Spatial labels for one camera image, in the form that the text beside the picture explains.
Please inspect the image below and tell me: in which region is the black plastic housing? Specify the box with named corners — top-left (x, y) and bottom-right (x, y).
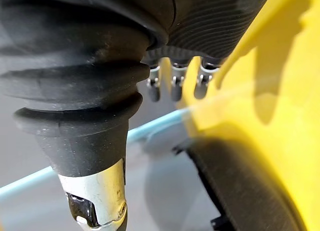
top-left (172, 137), bottom-right (301, 231)

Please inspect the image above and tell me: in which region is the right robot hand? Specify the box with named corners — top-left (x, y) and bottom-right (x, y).
top-left (0, 0), bottom-right (273, 231)

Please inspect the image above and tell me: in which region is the yellow shelf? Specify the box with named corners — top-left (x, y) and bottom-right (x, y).
top-left (177, 0), bottom-right (320, 231)

